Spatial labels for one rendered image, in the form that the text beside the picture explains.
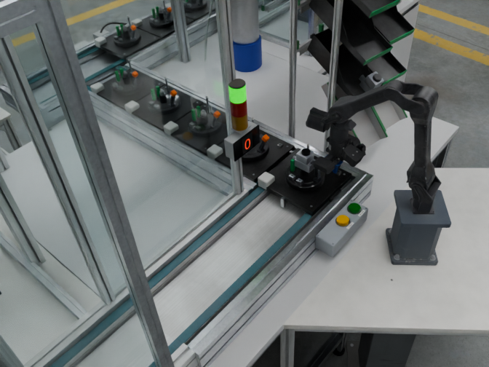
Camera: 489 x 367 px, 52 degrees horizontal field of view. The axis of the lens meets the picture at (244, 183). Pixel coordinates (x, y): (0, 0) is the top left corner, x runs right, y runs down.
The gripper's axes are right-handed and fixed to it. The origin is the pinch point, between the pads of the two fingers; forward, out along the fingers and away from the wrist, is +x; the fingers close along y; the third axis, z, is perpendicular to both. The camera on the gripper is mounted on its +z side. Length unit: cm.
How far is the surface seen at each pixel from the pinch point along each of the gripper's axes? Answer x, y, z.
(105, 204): -57, -84, 9
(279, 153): 12.6, 4.8, -27.6
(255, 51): 13, 59, -84
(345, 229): 13.6, -10.8, 11.9
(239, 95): -29.2, -20.3, -21.8
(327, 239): 13.5, -18.2, 9.9
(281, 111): 24, 38, -52
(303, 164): 4.3, -2.3, -11.5
